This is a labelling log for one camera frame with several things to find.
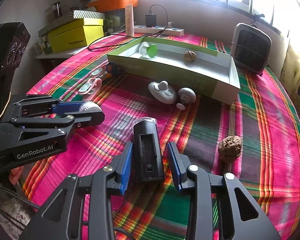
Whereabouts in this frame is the cream cosmetic tube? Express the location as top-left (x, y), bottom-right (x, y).
top-left (125, 4), bottom-right (135, 37)

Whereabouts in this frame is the brown walnut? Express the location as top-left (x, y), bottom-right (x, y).
top-left (218, 135), bottom-right (243, 164)
top-left (184, 50), bottom-right (197, 62)

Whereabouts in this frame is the pink round clip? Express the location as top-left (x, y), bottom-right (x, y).
top-left (89, 67), bottom-right (107, 79)
top-left (76, 77), bottom-right (102, 95)

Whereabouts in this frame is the white round night light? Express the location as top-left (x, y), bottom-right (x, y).
top-left (148, 80), bottom-right (177, 103)

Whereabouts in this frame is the dark bottle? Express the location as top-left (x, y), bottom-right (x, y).
top-left (51, 2), bottom-right (62, 19)

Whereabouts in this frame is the orange and blue keychain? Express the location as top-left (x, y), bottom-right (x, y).
top-left (105, 62), bottom-right (123, 79)

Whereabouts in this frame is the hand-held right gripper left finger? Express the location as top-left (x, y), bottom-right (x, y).
top-left (19, 141), bottom-right (134, 240)

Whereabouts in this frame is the grey space heater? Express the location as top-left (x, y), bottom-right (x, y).
top-left (230, 22), bottom-right (272, 75)

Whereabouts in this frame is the striped box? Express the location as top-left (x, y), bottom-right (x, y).
top-left (38, 10), bottom-right (105, 37)

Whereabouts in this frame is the white round plug adapter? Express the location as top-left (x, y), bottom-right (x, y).
top-left (80, 101), bottom-right (102, 114)

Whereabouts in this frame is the black battery charger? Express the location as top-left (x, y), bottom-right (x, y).
top-left (132, 117), bottom-right (165, 183)

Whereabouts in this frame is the orange tray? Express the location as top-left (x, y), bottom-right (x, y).
top-left (87, 0), bottom-right (138, 12)

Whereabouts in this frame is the green and white suction holder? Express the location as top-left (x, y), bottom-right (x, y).
top-left (139, 42), bottom-right (157, 60)

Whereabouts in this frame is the yellow cardboard box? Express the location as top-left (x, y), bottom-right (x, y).
top-left (48, 18), bottom-right (105, 53)

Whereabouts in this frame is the green ornament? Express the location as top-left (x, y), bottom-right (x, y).
top-left (104, 9), bottom-right (127, 30)

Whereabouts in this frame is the green cardboard box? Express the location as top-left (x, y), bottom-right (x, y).
top-left (107, 36), bottom-right (241, 105)

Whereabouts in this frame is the black power cable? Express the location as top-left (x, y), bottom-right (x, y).
top-left (88, 4), bottom-right (169, 52)

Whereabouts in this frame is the black power adapter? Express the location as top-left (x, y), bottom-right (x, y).
top-left (145, 14), bottom-right (157, 28)

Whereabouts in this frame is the yellow patterned curtain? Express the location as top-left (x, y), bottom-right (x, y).
top-left (280, 30), bottom-right (300, 115)

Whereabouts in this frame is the white mushroom night light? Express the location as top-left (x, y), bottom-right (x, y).
top-left (176, 87), bottom-right (197, 110)

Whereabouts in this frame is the white power strip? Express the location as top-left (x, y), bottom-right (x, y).
top-left (134, 25), bottom-right (185, 37)

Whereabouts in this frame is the white side table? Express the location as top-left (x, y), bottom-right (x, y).
top-left (35, 47), bottom-right (90, 60)

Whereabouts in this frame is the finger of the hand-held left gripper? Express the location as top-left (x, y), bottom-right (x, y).
top-left (0, 109), bottom-right (105, 153)
top-left (12, 95), bottom-right (84, 117)

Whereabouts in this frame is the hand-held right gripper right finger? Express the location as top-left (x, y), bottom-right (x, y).
top-left (166, 141), bottom-right (282, 240)

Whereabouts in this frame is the black braided cable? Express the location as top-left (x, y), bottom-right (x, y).
top-left (0, 186), bottom-right (40, 209)

